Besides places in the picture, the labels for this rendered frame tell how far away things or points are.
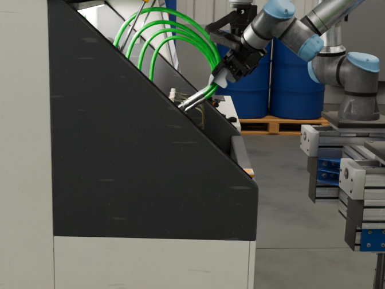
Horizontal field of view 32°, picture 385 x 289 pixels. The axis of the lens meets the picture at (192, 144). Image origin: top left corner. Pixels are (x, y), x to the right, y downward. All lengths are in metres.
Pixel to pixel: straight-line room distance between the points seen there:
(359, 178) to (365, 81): 0.57
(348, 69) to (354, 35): 6.25
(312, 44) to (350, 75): 0.66
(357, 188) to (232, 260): 0.42
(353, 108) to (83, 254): 1.11
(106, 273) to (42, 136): 0.44
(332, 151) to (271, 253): 1.55
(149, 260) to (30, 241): 0.34
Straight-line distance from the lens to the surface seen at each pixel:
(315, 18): 1.95
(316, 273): 3.71
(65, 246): 1.96
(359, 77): 2.46
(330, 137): 2.45
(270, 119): 7.01
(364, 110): 2.47
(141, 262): 1.96
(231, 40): 1.92
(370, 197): 2.01
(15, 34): 1.85
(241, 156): 2.20
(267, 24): 1.83
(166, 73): 2.47
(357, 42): 8.74
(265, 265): 3.76
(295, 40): 1.83
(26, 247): 1.99
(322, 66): 2.53
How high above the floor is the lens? 1.50
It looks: 14 degrees down
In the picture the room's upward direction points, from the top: 2 degrees clockwise
